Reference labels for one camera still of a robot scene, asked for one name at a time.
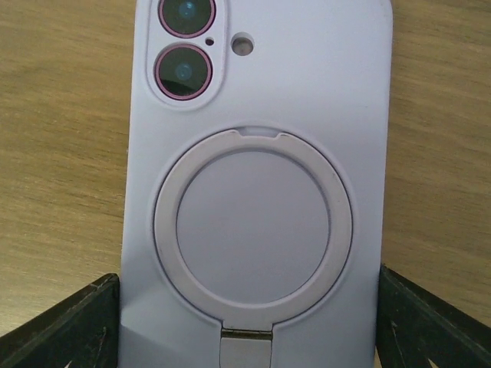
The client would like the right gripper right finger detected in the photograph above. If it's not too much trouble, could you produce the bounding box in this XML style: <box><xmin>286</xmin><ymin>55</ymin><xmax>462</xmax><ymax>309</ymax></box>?
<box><xmin>377</xmin><ymin>265</ymin><xmax>490</xmax><ymax>368</ymax></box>

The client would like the lilac phone case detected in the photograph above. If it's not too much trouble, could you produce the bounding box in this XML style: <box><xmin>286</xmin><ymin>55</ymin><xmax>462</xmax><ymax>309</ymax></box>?
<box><xmin>118</xmin><ymin>1</ymin><xmax>393</xmax><ymax>367</ymax></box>

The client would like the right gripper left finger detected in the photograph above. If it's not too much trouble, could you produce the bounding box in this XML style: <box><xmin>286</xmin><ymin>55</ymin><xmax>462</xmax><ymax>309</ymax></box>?
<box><xmin>1</xmin><ymin>273</ymin><xmax>120</xmax><ymax>367</ymax></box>

